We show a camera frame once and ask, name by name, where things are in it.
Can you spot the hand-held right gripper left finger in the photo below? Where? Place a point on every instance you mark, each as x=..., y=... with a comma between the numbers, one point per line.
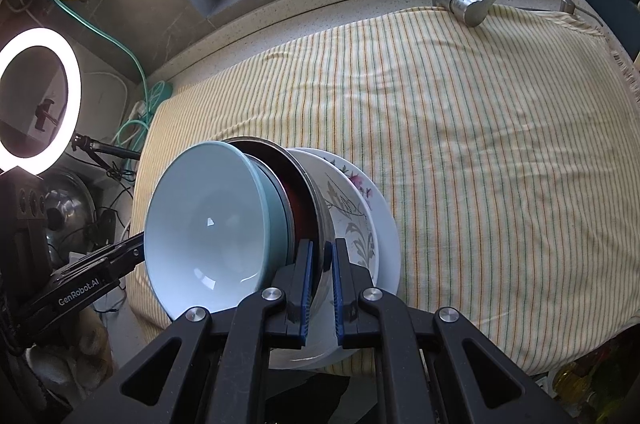
x=306, y=289

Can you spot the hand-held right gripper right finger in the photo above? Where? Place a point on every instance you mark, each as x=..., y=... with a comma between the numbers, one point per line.
x=337, y=294

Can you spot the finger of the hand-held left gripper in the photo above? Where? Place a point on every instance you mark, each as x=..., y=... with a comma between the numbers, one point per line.
x=115, y=256

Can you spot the white plate with purple flower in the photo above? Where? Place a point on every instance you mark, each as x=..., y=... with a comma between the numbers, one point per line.
x=387, y=254

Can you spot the white leaf-print plate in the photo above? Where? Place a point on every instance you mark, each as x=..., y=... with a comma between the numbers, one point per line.
x=350, y=224

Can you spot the light blue bowl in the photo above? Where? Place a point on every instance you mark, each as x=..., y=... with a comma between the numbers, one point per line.
x=200, y=229

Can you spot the stainless steel bowl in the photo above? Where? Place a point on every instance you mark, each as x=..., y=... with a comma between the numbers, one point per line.
x=312, y=194

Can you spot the person's left hand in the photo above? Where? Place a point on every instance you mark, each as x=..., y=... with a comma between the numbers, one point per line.
x=90, y=334

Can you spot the stainless steel pot lid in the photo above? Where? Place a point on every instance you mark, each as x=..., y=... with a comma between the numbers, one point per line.
x=75, y=199

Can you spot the black tripod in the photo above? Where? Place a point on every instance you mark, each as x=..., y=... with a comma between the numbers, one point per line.
x=110, y=149

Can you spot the black phone holder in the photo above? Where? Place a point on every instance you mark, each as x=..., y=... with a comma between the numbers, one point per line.
x=45, y=114

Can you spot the teal power strip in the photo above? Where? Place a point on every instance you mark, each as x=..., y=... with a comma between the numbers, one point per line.
x=162, y=90

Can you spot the yellow striped cloth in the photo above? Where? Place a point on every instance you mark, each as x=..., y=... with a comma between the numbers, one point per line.
x=475, y=154

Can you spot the yellow oil bottle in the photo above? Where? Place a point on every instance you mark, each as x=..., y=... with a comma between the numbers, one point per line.
x=580, y=384

